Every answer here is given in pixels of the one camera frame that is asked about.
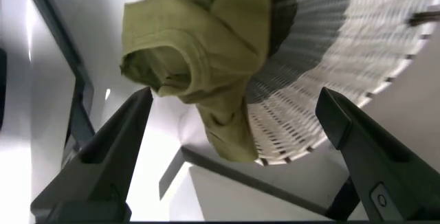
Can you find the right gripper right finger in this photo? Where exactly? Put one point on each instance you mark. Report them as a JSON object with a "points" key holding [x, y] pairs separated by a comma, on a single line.
{"points": [[395, 169]]}

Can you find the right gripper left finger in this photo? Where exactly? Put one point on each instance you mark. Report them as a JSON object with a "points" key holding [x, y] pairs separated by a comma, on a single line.
{"points": [[103, 182]]}

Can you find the green short-sleeved shirt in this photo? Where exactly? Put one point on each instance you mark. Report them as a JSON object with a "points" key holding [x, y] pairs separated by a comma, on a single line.
{"points": [[213, 45]]}

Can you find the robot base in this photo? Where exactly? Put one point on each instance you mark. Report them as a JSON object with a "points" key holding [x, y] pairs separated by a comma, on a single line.
{"points": [[48, 121]]}

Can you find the white laundry basket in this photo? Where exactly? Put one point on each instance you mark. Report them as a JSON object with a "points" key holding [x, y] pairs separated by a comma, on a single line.
{"points": [[343, 62]]}

